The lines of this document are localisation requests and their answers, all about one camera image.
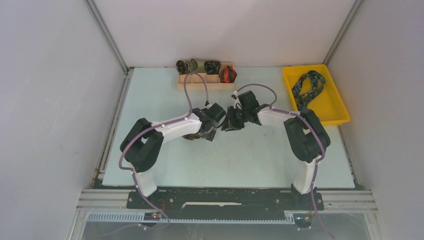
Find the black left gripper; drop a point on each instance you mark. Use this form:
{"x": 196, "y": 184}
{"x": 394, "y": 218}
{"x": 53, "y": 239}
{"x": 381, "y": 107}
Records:
{"x": 209, "y": 136}

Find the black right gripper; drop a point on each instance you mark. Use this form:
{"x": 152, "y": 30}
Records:
{"x": 230, "y": 124}

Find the brown green patterned tie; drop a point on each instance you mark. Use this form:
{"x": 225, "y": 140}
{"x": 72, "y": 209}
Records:
{"x": 191, "y": 137}

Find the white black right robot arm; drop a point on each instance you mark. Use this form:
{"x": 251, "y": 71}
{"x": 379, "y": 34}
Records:
{"x": 306, "y": 135}

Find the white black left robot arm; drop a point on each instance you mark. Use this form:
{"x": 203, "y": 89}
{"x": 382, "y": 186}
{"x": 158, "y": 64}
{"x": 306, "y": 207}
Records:
{"x": 141, "y": 147}

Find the wooden compartment box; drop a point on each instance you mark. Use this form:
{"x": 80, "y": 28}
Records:
{"x": 213, "y": 81}

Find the orange navy rolled tie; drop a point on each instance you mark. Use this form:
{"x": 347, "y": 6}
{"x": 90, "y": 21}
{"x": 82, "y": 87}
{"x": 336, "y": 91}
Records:
{"x": 228, "y": 75}

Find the black green rolled tie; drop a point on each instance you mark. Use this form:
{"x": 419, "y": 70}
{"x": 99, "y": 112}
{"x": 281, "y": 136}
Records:
{"x": 212, "y": 67}

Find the olive green rolled tie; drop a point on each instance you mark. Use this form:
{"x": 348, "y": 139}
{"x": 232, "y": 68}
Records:
{"x": 196, "y": 65}

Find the dark patterned rolled tie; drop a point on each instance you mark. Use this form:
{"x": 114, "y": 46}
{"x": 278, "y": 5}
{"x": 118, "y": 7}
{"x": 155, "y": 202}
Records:
{"x": 183, "y": 67}

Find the blue patterned tie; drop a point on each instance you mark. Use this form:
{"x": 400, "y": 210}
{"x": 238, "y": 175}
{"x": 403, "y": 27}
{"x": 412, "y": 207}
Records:
{"x": 317, "y": 82}

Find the yellow plastic tray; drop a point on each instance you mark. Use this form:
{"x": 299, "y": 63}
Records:
{"x": 328, "y": 105}

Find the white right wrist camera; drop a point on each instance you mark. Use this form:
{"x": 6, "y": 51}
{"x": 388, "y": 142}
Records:
{"x": 235, "y": 95}

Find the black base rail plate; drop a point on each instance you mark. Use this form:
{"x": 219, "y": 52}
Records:
{"x": 226, "y": 204}

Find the aluminium frame rail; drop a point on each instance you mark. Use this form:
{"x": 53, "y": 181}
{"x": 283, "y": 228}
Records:
{"x": 110, "y": 204}

